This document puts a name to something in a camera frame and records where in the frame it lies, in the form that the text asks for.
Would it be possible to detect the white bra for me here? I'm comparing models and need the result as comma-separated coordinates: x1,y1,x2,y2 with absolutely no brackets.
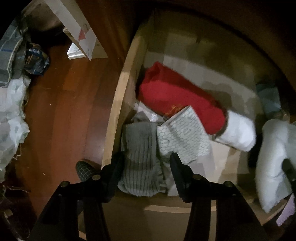
214,110,295,213

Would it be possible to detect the grey ribbed underwear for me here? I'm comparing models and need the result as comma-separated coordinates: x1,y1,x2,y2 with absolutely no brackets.
118,112,167,197

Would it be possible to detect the wooden nightstand drawer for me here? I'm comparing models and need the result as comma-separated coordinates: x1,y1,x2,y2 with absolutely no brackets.
101,16,295,240

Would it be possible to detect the light blue folded underwear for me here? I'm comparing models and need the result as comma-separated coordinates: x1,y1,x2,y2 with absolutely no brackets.
256,84,281,116

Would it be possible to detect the white dotted underwear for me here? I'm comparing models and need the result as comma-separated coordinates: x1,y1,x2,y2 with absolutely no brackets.
157,106,215,196

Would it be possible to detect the red underwear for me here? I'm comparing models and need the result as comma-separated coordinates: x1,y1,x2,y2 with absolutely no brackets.
137,62,226,135

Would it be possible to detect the dark slipper foot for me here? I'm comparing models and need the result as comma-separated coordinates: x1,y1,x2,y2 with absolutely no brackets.
75,159,101,182

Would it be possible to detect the white leaf-print bedsheet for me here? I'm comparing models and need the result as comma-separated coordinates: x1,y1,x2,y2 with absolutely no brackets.
1,75,31,182

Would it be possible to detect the dark blue printed bag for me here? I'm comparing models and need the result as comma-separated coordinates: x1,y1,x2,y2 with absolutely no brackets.
24,43,50,75

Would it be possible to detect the grey plaid cloth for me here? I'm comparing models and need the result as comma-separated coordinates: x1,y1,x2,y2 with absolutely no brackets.
1,20,26,87

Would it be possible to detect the cardboard box beside nightstand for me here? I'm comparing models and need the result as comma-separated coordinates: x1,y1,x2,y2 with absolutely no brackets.
45,1,108,60

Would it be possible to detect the brown wooden nightstand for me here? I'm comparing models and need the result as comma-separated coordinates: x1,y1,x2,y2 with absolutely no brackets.
77,1,295,85

